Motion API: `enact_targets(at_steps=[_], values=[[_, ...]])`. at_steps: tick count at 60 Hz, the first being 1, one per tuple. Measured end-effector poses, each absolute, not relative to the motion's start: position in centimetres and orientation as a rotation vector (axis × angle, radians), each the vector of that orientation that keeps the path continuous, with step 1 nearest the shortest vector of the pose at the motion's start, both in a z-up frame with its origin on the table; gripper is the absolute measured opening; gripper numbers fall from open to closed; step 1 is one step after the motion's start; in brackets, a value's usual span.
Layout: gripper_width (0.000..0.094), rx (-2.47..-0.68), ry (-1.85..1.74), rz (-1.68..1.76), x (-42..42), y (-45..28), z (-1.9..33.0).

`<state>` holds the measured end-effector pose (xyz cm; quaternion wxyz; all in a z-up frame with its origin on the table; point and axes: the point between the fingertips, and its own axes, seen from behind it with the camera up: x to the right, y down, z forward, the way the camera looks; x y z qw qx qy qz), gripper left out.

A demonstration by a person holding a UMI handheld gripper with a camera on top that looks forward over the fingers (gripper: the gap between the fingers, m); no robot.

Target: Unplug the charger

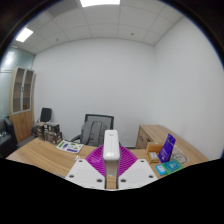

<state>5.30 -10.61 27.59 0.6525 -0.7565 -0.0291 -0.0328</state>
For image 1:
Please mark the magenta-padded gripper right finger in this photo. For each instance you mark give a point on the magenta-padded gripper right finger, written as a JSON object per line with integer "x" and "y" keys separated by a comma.
{"x": 138, "y": 173}

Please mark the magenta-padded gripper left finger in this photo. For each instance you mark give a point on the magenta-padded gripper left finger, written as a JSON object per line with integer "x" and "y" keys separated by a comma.
{"x": 83, "y": 173}

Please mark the white charger block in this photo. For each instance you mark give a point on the white charger block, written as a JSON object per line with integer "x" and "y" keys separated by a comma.
{"x": 111, "y": 146}

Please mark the small tan box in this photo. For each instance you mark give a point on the small tan box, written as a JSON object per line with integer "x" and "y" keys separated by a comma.
{"x": 153, "y": 157}

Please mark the small blue packet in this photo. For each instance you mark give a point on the small blue packet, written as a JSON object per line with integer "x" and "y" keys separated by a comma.
{"x": 160, "y": 169}

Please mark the white printed leaflet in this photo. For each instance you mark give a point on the white printed leaflet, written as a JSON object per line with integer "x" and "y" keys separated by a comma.
{"x": 69, "y": 146}

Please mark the teal flat packet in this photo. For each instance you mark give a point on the teal flat packet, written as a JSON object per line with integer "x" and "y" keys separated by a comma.
{"x": 172, "y": 165}

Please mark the wooden side desk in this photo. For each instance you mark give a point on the wooden side desk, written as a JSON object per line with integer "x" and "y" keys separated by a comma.
{"x": 146, "y": 133}

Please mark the grey backpack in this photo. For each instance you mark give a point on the grey backpack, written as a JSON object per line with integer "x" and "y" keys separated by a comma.
{"x": 93, "y": 133}

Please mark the clear plastic bag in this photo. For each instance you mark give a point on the clear plastic bag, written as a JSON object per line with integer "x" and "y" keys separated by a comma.
{"x": 181, "y": 155}

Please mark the dark cardboard boxes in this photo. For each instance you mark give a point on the dark cardboard boxes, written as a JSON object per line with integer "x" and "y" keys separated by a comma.
{"x": 52, "y": 133}

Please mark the black mesh office chair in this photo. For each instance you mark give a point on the black mesh office chair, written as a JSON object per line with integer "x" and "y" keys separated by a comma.
{"x": 100, "y": 117}

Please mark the small black chair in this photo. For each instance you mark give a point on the small black chair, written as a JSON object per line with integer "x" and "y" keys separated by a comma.
{"x": 46, "y": 114}

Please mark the wooden glass-door cabinet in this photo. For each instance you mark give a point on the wooden glass-door cabinet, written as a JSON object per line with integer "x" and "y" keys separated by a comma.
{"x": 21, "y": 125}

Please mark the black sofa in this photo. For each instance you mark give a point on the black sofa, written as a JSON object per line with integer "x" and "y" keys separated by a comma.
{"x": 7, "y": 140}

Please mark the rectangular ceiling light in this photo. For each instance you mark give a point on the rectangular ceiling light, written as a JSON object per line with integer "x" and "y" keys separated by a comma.
{"x": 24, "y": 34}
{"x": 100, "y": 2}

